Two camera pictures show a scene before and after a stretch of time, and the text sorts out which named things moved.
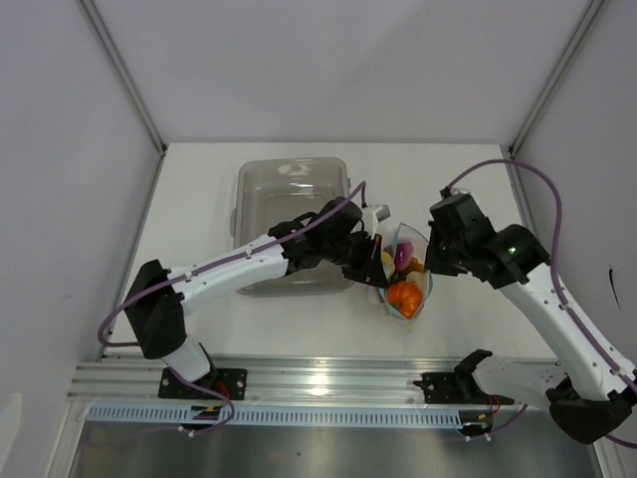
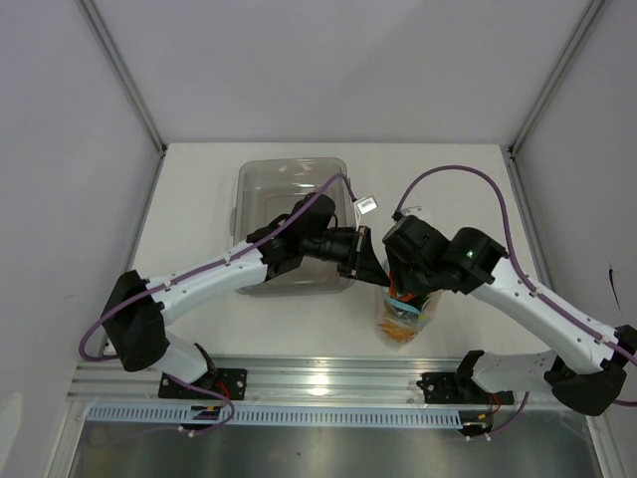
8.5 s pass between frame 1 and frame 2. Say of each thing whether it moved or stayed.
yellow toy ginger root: moved
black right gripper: moved
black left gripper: stayed
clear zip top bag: moved
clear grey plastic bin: stayed
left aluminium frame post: stayed
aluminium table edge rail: stayed
